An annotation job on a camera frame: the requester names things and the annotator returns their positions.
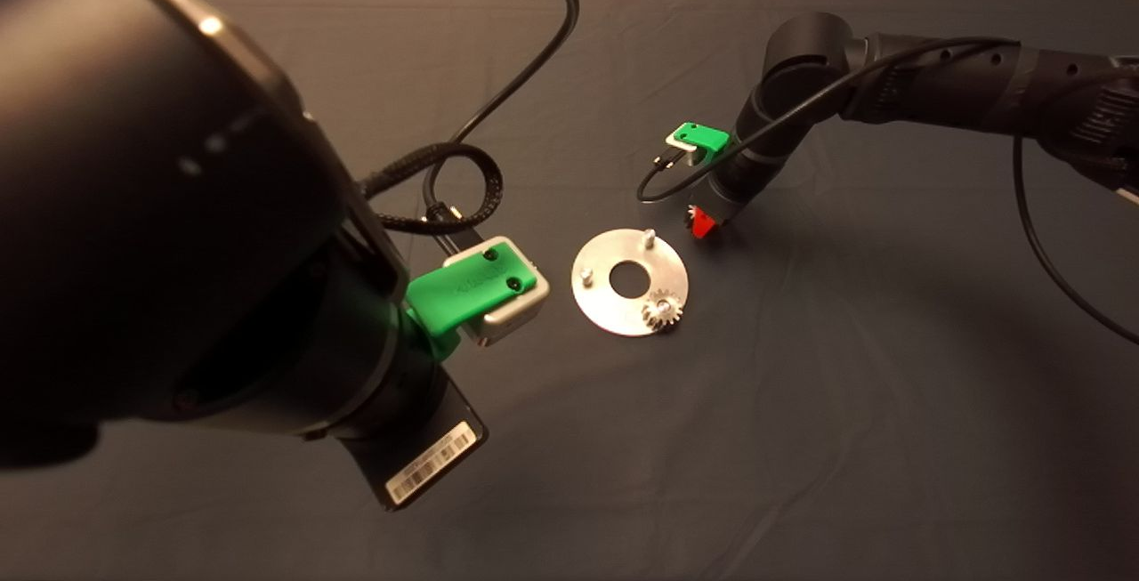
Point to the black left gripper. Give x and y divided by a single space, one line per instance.
414 456

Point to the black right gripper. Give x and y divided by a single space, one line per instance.
730 203

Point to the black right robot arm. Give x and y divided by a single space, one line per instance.
934 83

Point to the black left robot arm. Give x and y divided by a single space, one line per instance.
178 189

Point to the round metal carrier plate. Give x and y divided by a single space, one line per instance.
596 296

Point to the dark table cloth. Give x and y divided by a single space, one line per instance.
667 474

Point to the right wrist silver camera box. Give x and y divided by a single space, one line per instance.
681 152

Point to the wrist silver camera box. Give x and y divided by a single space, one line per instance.
681 152
512 321

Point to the right wrist green camera mount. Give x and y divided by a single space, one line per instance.
703 136

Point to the wrist green camera mount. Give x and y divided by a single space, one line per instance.
467 283
703 136

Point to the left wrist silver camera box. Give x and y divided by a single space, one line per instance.
512 321

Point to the left wrist green camera mount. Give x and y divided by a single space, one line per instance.
467 283

